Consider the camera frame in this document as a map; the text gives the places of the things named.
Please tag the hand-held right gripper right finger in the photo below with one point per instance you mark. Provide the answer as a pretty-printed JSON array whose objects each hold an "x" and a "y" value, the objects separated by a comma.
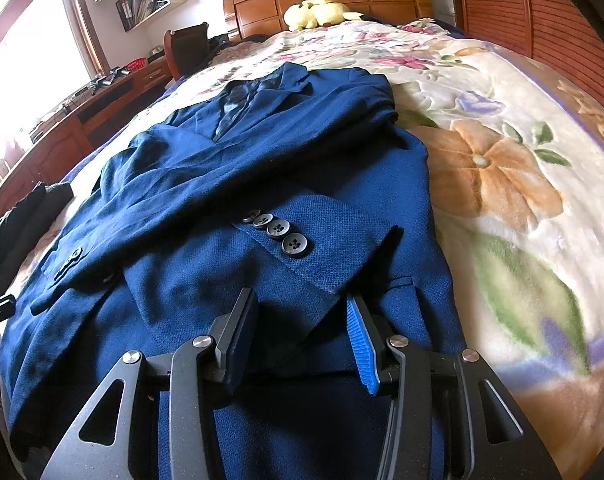
[{"x": 362, "y": 350}]

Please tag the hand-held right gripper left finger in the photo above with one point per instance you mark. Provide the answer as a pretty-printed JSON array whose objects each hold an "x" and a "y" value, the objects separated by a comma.
[{"x": 237, "y": 340}]

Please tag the blue suit jacket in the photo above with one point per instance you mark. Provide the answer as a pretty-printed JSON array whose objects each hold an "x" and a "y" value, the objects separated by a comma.
[{"x": 232, "y": 170}]

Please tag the black jacket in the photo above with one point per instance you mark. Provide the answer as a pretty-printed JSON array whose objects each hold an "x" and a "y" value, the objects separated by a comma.
[{"x": 22, "y": 220}]

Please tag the wooden desk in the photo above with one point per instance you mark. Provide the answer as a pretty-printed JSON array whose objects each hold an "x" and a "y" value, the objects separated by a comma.
[{"x": 82, "y": 125}]

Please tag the floral blanket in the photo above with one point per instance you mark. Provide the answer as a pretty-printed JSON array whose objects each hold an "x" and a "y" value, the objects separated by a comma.
[{"x": 506, "y": 185}]

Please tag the window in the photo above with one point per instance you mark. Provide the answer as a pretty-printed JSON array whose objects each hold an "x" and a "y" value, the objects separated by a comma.
[{"x": 32, "y": 50}]

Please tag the red basket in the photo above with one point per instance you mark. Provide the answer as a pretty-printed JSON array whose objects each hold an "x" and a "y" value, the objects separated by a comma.
[{"x": 136, "y": 64}]

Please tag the wooden chair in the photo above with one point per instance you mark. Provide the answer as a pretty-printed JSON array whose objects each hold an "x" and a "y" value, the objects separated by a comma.
[{"x": 187, "y": 47}]

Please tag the yellow plush toy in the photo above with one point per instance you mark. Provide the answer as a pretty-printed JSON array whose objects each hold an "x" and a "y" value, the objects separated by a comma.
[{"x": 317, "y": 12}]

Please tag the wooden louvered wardrobe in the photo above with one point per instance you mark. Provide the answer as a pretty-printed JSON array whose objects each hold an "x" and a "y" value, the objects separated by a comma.
[{"x": 531, "y": 10}]

